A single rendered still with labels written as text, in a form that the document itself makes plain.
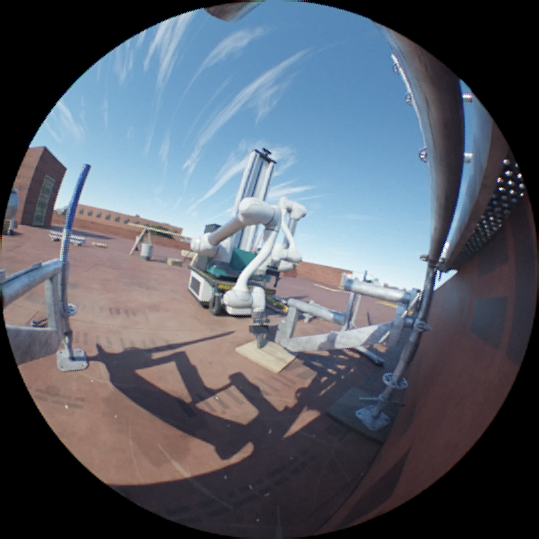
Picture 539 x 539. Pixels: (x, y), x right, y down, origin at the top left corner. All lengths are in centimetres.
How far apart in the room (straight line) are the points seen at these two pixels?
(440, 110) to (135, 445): 80
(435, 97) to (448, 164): 8
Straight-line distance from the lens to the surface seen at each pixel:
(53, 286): 68
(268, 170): 218
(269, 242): 115
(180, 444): 64
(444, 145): 21
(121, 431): 68
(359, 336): 80
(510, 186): 37
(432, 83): 17
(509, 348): 25
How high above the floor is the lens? 56
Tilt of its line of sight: 2 degrees down
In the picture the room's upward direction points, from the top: 14 degrees clockwise
